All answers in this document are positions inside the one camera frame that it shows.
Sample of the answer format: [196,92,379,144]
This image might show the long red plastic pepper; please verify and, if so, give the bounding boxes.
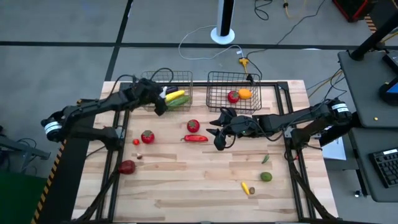
[180,134,210,143]

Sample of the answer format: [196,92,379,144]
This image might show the white paper sheet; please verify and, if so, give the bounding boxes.
[321,136,348,162]

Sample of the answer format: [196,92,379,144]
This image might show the black device with blue screen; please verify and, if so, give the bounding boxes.
[378,76,398,107]

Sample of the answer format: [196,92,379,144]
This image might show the red plastic tomato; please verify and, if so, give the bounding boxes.
[186,119,201,134]
[141,129,155,145]
[227,90,241,105]

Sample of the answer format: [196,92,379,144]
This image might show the green plastic lime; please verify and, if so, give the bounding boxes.
[259,171,274,183]

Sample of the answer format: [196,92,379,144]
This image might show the grey metal stand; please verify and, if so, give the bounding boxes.
[0,124,52,175]

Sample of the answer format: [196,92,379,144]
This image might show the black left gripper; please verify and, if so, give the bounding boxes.
[133,78,169,116]

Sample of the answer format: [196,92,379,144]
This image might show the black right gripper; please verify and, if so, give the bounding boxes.
[206,107,262,152]

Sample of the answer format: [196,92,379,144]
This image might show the gold wire basket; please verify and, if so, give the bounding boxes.
[140,70,194,113]

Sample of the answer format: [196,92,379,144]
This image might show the black power cable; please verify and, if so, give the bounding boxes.
[245,49,264,85]

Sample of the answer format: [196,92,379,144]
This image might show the dark red plastic apple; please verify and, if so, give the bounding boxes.
[118,159,137,175]

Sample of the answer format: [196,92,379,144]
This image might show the white cable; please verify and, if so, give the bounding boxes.
[178,24,245,61]

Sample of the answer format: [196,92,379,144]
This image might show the yellow power plug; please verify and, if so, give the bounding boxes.
[238,57,250,75]

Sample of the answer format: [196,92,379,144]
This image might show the grey desk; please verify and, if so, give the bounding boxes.
[337,49,398,203]

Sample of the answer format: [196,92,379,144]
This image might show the green plastic cucumber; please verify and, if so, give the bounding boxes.
[166,95,191,108]

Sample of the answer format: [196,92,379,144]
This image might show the black computer keyboard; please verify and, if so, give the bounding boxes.
[368,147,398,189]

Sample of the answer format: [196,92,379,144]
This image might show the black platform with hazard stripes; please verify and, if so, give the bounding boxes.
[30,102,125,224]

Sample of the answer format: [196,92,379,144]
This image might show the black metal table frame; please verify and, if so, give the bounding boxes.
[73,81,338,224]

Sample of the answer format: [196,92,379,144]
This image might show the green mat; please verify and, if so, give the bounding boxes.
[0,172,48,224]

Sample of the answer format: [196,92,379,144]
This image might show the orange plastic citrus fruit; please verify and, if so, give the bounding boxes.
[238,88,253,101]

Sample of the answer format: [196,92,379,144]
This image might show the red and black tool cart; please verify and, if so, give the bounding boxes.
[331,0,376,23]

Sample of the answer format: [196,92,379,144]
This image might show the white pole stand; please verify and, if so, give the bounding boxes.
[210,0,236,45]

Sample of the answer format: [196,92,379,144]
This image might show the black wire basket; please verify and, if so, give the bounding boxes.
[206,71,263,116]

